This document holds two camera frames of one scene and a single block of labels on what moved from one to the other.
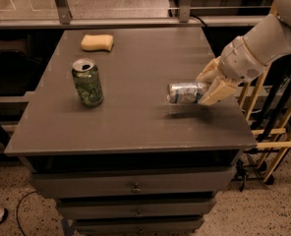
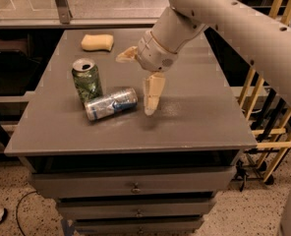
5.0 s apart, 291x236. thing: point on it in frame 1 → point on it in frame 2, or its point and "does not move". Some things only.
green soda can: (87, 83) does not move
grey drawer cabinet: (102, 140) does not move
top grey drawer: (132, 182) does not move
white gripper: (240, 60) → (154, 53)
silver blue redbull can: (185, 92) → (110, 103)
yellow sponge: (97, 42) does not move
